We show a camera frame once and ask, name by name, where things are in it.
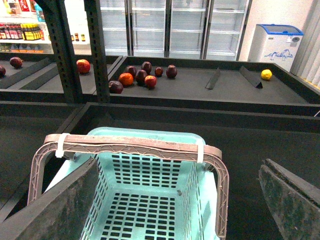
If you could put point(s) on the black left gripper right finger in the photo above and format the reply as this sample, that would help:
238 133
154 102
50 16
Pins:
293 202

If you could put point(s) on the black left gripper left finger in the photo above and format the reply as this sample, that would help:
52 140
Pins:
60 213

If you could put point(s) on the light teal plastic shopping basket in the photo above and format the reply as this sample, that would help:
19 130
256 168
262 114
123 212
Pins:
140 197

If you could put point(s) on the brown plastic basket handle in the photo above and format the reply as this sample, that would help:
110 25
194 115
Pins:
166 150

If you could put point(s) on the dark apple at left edge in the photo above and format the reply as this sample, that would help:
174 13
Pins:
2 71

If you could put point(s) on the dark red apple far left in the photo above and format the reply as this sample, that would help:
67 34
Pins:
16 62

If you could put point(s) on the red apple in pile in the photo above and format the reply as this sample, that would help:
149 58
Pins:
150 81

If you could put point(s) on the white zip tie left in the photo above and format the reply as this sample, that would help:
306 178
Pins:
59 153

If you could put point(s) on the white zip tie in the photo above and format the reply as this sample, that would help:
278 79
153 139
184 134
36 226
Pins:
59 153
200 151

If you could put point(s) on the white zip tie right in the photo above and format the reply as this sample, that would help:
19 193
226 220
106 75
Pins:
200 151

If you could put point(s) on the black tray divider right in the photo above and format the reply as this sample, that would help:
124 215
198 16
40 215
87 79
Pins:
249 76

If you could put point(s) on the black tray divider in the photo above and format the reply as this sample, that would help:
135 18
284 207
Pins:
213 80
249 76

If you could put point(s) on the yellow lemon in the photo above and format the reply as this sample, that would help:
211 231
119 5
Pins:
266 74

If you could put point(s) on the dark purple fruit front left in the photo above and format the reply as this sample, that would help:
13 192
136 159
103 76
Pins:
115 87

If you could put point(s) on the black left produce tray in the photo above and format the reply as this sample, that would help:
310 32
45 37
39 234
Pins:
37 80

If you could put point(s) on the black produce tray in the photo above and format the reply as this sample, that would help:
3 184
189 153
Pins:
240 86
37 80

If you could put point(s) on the orange round fruit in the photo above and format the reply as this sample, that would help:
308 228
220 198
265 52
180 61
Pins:
126 79

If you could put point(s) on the black tray divider left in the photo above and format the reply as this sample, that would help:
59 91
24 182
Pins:
213 80

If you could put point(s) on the black upper produce tray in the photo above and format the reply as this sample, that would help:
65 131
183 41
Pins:
240 86

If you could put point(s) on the dark red fruit centre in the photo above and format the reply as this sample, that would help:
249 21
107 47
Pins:
140 77

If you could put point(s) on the dark red fruit back left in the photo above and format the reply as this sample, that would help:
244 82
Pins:
131 70

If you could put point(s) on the white blue chest freezer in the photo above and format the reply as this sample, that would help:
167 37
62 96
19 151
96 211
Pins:
275 43

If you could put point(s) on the dark red fruit back top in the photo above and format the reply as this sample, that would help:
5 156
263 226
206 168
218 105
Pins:
147 67

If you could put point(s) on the small dark red fruit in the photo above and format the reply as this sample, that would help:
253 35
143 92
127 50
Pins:
158 71

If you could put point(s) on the dark red fruit right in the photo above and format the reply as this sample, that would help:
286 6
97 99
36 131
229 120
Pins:
171 71

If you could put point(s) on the white store shelf with bottles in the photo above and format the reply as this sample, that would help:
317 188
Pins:
23 28

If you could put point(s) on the glass door refrigerator bank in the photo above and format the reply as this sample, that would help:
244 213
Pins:
183 29

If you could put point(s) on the red apple behind post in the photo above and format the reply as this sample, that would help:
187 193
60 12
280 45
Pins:
83 66

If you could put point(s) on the black metal shelf post left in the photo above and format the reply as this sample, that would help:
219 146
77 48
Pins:
55 15

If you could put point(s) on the black metal shelf post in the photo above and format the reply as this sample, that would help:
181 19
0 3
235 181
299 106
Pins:
97 45
55 15

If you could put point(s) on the black metal shelf post right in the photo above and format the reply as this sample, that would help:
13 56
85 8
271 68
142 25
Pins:
97 45

